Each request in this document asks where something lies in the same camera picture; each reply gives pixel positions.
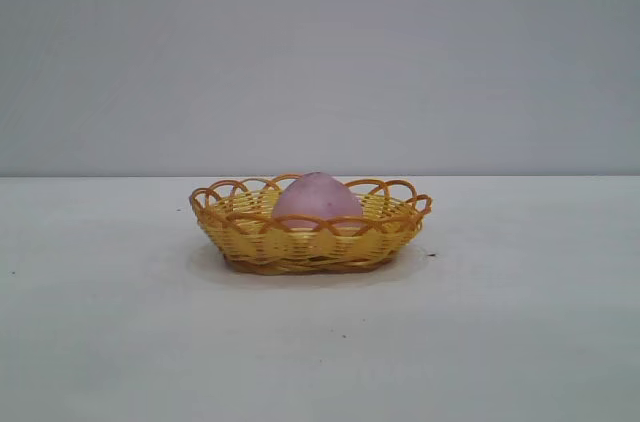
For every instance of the yellow woven plastic basket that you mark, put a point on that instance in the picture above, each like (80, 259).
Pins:
(310, 247)

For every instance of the pink round bun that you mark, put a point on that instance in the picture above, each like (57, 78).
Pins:
(315, 199)

